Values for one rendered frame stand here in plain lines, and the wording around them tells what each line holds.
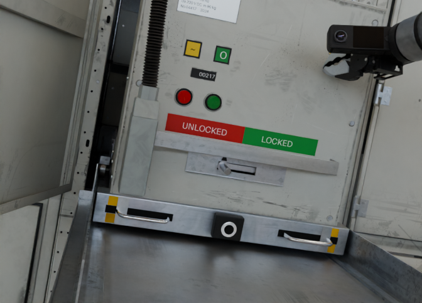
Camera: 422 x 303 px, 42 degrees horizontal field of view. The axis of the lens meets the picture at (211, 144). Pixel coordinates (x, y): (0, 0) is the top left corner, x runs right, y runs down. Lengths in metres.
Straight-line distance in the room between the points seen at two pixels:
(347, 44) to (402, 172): 0.62
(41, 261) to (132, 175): 0.50
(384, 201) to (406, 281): 0.52
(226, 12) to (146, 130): 0.29
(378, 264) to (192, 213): 0.38
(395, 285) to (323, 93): 0.40
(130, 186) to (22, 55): 0.32
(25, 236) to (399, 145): 0.97
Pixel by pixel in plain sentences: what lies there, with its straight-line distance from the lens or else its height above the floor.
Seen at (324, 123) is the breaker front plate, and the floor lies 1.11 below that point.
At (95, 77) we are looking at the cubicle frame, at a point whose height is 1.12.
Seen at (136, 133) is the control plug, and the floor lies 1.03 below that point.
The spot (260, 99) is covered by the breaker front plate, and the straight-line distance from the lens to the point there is 1.12.
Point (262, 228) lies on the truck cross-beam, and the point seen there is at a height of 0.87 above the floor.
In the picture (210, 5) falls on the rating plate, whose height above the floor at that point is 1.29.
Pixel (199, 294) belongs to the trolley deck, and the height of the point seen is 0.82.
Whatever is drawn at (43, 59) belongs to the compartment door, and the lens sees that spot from 1.16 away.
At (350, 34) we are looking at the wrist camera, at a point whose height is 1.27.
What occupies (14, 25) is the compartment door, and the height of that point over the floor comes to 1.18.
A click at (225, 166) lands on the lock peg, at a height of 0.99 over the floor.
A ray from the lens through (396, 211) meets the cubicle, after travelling 1.55.
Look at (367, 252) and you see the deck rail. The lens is 1.17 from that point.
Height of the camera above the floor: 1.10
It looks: 4 degrees down
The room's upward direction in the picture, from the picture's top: 10 degrees clockwise
